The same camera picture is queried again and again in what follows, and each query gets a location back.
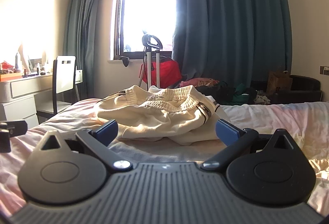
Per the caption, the white patterned cloth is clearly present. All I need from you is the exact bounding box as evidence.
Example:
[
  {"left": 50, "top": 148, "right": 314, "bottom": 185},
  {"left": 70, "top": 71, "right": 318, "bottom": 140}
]
[{"left": 254, "top": 94, "right": 271, "bottom": 106}]

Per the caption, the garment steamer stand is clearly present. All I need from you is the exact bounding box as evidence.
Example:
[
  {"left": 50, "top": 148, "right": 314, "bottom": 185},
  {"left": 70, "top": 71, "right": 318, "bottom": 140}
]
[{"left": 139, "top": 30, "right": 163, "bottom": 88}]

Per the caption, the black cloth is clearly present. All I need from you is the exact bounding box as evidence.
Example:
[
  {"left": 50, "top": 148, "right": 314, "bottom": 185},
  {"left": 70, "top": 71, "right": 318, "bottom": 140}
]
[{"left": 195, "top": 82, "right": 235, "bottom": 106}]

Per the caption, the dark framed window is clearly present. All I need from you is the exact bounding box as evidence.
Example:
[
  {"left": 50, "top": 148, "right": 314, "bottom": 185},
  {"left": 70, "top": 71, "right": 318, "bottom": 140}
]
[{"left": 114, "top": 0, "right": 178, "bottom": 60}]

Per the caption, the black sofa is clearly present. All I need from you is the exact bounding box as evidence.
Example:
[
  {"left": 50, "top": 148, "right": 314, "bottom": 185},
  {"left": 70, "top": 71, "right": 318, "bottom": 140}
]
[{"left": 250, "top": 75, "right": 323, "bottom": 105}]

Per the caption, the pink cloth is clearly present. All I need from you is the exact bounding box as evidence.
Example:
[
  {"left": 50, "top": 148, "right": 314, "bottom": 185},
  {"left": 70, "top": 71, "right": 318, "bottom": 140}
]
[{"left": 180, "top": 77, "right": 219, "bottom": 87}]

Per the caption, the white backed chair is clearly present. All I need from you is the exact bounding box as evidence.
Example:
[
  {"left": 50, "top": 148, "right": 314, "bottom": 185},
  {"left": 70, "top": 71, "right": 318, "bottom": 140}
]
[{"left": 36, "top": 56, "right": 78, "bottom": 124}]

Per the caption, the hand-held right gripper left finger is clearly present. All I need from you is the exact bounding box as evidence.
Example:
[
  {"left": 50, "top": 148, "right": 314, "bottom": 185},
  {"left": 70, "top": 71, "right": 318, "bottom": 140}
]
[{"left": 38, "top": 119, "right": 133, "bottom": 171}]

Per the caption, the white dressing table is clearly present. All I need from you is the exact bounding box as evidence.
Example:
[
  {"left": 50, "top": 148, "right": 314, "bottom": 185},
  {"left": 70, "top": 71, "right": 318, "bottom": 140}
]
[{"left": 0, "top": 70, "right": 84, "bottom": 128}]

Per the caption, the wide teal curtain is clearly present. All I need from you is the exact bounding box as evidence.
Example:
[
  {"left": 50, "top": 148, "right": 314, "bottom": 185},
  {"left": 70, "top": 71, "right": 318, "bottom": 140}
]
[{"left": 171, "top": 0, "right": 293, "bottom": 91}]

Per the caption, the green garment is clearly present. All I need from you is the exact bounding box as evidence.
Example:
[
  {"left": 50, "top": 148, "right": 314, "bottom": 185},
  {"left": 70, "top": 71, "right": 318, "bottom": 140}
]
[{"left": 233, "top": 83, "right": 257, "bottom": 104}]

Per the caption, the narrow teal curtain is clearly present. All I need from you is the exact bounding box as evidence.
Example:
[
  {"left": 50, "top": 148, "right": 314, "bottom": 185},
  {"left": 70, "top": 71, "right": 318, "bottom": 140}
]
[{"left": 63, "top": 0, "right": 107, "bottom": 100}]

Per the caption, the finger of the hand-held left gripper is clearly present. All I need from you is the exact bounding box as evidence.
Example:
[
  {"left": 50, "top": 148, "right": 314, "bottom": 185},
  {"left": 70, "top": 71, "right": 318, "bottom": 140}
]
[{"left": 0, "top": 119, "right": 28, "bottom": 153}]

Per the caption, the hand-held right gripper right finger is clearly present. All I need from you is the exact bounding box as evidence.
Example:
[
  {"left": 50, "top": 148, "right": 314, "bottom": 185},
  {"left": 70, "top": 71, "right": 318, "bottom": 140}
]
[{"left": 203, "top": 119, "right": 300, "bottom": 170}]

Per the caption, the brown paper bag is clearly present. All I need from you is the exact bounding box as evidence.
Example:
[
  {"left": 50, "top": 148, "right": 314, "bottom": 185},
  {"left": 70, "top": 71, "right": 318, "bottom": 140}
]
[{"left": 266, "top": 70, "right": 293, "bottom": 96}]

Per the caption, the orange box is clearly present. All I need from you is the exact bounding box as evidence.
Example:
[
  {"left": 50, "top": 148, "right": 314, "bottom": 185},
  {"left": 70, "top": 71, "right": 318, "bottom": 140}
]
[{"left": 0, "top": 72, "right": 22, "bottom": 82}]

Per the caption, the red bag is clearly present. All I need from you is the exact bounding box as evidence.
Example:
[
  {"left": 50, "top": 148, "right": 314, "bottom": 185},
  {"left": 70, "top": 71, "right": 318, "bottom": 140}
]
[{"left": 140, "top": 57, "right": 183, "bottom": 87}]

